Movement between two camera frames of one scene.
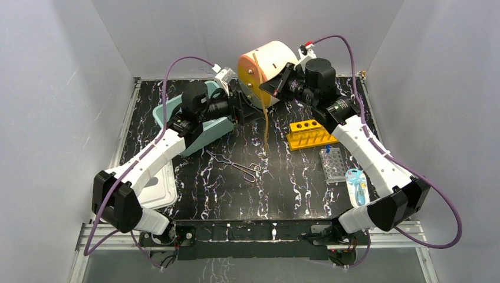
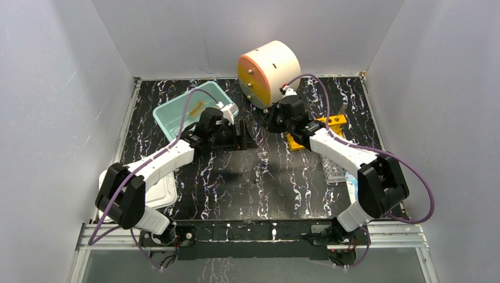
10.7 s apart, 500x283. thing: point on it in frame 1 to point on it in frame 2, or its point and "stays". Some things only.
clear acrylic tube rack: [332, 165] stays
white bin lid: [160, 190] stays
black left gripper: [237, 107] to [240, 135]
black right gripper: [274, 85] to [276, 109]
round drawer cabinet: [271, 59] stays
